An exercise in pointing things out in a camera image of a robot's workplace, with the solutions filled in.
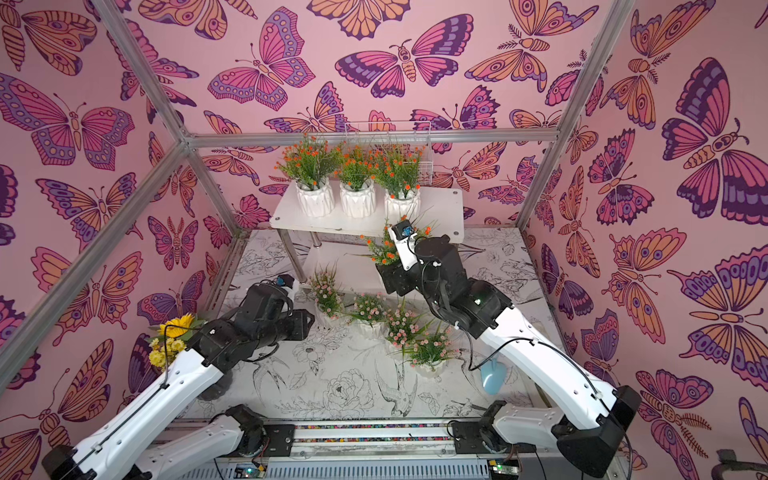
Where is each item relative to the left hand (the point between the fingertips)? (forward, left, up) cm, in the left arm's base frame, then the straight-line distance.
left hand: (313, 315), depth 75 cm
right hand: (+7, -21, +16) cm, 27 cm away
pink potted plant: (+9, -1, -6) cm, 11 cm away
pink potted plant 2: (+3, -14, -5) cm, 15 cm away
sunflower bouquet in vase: (-9, +30, +5) cm, 31 cm away
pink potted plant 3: (-1, -23, -5) cm, 23 cm away
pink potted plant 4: (-6, -30, -11) cm, 32 cm away
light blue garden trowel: (-8, -48, -18) cm, 52 cm away
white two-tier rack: (+42, +4, -18) cm, 45 cm away
